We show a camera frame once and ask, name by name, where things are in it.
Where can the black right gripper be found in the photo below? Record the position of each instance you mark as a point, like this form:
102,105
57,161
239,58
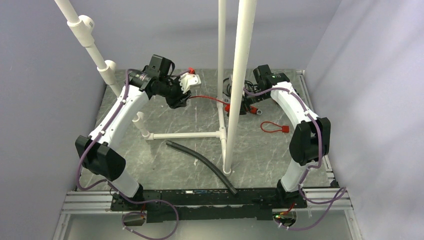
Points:
244,107

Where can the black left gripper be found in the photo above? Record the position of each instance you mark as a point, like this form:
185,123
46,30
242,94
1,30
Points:
180,101

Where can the short red wire connector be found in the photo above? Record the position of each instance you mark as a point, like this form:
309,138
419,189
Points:
225,104

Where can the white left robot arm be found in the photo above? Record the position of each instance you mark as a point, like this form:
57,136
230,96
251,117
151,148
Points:
97,151

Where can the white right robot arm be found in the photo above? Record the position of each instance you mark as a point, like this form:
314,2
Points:
310,140

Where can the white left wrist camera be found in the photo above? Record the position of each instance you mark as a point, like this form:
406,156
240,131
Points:
188,81

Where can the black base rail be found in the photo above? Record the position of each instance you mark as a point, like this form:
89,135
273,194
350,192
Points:
208,204

